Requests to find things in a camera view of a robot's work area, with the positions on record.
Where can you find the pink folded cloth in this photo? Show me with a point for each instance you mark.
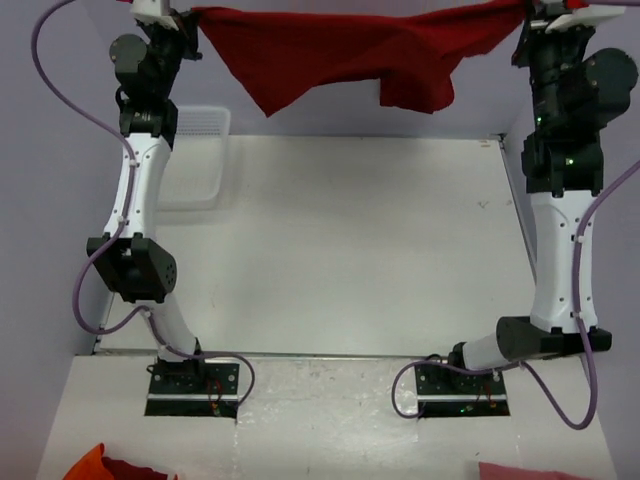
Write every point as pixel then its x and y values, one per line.
pixel 491 471

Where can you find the dark red folded cloth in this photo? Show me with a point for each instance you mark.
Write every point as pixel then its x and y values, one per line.
pixel 122 470

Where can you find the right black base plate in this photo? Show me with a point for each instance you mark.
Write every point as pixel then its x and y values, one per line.
pixel 442 393

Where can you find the red t shirt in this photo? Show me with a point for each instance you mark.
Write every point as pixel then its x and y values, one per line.
pixel 278 57

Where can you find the white plastic mesh basket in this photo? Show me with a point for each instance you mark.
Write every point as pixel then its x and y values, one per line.
pixel 193 174

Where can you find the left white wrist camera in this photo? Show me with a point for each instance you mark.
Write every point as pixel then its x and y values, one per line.
pixel 151 12

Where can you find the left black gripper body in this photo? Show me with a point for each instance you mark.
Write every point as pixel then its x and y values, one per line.
pixel 169 46

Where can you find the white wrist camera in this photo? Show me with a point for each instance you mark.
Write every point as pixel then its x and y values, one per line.
pixel 560 16
pixel 151 12

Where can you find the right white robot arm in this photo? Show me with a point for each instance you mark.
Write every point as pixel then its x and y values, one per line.
pixel 574 97

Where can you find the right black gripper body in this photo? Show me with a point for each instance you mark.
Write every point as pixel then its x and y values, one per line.
pixel 551 55

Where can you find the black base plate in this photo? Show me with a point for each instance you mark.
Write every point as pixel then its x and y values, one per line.
pixel 442 393
pixel 193 389

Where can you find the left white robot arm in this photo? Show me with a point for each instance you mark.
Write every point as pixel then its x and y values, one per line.
pixel 127 256

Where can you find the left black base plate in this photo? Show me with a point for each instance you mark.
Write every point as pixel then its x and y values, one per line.
pixel 193 389

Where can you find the orange folded cloth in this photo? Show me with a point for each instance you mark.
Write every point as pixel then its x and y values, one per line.
pixel 90 466

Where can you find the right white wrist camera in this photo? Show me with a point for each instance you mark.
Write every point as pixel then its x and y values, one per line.
pixel 560 16

